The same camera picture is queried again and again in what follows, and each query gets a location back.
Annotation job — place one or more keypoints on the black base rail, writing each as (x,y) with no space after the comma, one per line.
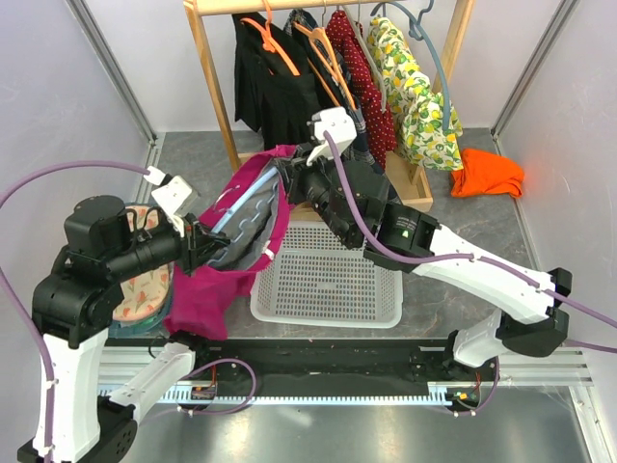
(329,367)

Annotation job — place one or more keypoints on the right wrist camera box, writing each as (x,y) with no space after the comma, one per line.
(333,131)

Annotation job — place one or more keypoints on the navy plaid skirt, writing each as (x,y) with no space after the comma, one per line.
(330,92)

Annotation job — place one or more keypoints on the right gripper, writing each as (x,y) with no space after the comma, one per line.
(297,173)

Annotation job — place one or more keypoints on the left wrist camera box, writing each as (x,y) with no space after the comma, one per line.
(173,194)

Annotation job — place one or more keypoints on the lemon print garment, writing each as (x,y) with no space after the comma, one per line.
(416,109)

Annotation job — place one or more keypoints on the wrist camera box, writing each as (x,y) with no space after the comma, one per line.
(333,131)
(173,194)

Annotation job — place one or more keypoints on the red polka dot garment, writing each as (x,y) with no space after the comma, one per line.
(378,123)

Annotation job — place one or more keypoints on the black skirt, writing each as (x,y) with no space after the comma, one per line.
(269,98)

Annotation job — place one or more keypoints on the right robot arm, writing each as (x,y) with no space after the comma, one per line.
(355,206)

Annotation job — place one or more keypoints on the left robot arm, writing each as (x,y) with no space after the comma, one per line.
(73,309)

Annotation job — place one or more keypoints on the teal plastic tub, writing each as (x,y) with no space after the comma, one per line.
(150,324)

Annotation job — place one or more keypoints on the floral tulip cloth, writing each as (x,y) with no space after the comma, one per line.
(144,295)

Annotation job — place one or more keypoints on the blue-grey hanger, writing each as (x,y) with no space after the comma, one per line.
(417,33)

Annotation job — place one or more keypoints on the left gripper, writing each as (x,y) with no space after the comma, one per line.
(198,242)

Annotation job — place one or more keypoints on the grey hanger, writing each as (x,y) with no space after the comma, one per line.
(368,48)

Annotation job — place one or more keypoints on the light blue hanger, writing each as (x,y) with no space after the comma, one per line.
(246,202)

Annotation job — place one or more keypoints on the orange cloth on floor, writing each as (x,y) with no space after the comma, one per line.
(486,173)

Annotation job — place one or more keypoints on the wooden clothes rack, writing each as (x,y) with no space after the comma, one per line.
(410,181)

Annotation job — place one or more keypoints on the magenta pleated skirt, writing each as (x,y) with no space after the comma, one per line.
(200,300)

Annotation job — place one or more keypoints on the white plastic laundry basket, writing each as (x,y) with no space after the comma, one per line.
(314,280)

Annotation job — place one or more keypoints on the white slotted cable duct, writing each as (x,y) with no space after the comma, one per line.
(436,396)

